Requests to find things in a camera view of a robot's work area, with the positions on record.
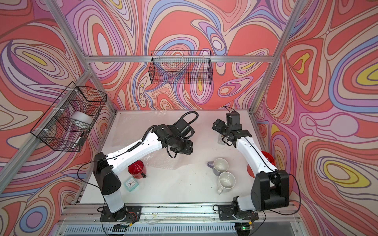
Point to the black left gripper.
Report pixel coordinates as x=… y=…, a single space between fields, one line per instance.
x=189 y=149

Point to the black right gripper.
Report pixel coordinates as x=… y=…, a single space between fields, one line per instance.
x=219 y=124

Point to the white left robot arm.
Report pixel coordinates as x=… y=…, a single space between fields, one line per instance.
x=107 y=167

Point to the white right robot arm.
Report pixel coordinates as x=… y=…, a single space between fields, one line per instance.
x=270 y=189

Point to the lilac mug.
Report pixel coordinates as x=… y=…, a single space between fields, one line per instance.
x=218 y=166

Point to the red pen cup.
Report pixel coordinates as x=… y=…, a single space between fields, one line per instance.
x=268 y=156

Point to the white mug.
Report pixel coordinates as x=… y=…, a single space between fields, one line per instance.
x=226 y=182

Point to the teal alarm clock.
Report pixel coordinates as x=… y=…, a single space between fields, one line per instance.
x=131 y=184

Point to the white tape roll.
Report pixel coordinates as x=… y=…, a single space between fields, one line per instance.
x=81 y=120

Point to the black marker in basket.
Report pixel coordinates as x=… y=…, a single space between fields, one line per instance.
x=81 y=140

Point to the back wire basket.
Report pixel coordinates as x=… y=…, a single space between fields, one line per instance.
x=181 y=67

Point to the wire basket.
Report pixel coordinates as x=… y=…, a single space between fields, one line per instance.
x=181 y=67
x=58 y=132

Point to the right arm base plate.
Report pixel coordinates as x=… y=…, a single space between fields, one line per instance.
x=228 y=212

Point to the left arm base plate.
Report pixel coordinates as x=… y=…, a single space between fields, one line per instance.
x=129 y=214

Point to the left wire basket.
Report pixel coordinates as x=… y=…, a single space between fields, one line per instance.
x=58 y=132

